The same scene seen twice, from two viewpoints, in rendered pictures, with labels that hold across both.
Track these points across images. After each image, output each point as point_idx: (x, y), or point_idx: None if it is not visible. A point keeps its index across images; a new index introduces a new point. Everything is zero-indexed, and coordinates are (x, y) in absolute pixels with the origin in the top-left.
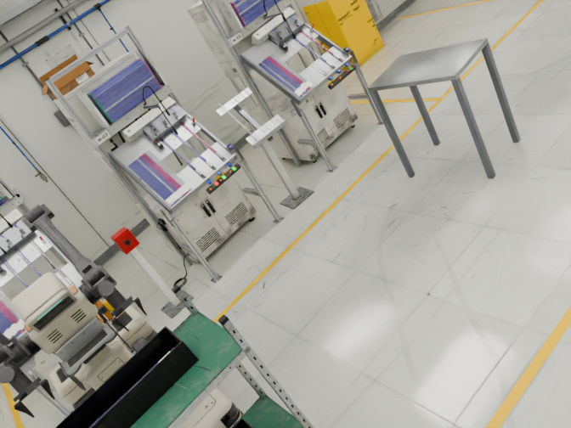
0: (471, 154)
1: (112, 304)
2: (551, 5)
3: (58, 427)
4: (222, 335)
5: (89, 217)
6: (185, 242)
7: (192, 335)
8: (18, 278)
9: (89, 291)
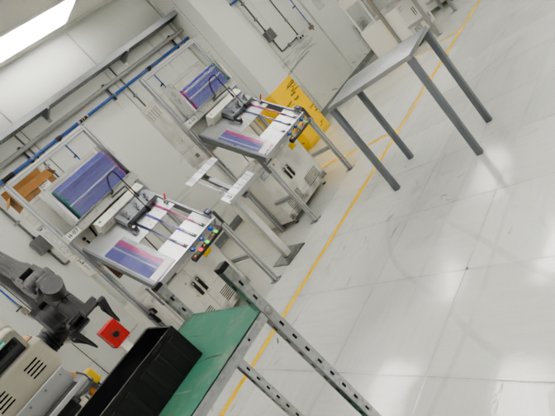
0: (449, 148)
1: (67, 312)
2: (465, 38)
3: None
4: (229, 314)
5: (82, 345)
6: (181, 320)
7: (189, 336)
8: None
9: (47, 333)
